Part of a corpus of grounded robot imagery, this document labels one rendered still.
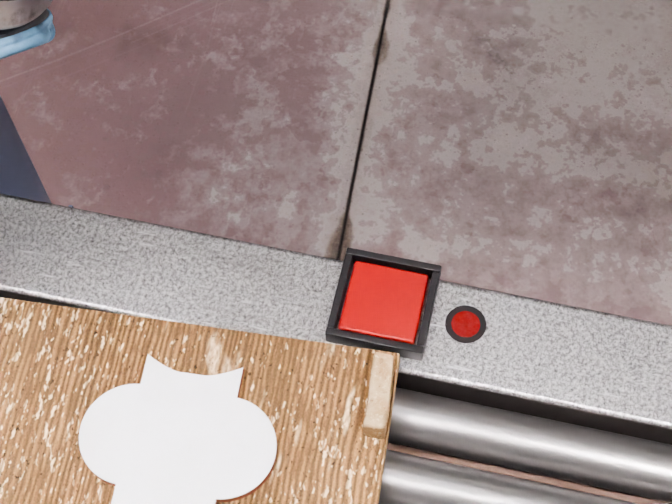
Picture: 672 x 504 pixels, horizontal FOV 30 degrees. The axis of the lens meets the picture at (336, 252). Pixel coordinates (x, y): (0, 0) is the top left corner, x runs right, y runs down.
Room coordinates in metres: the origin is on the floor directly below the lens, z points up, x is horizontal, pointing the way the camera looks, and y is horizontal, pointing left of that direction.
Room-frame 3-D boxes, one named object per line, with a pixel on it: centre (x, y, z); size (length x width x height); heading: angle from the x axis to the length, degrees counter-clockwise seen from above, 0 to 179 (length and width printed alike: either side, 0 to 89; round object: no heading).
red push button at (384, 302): (0.40, -0.03, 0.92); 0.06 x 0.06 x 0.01; 73
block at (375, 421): (0.32, -0.03, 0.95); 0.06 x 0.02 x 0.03; 167
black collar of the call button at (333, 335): (0.40, -0.03, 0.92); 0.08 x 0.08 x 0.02; 73
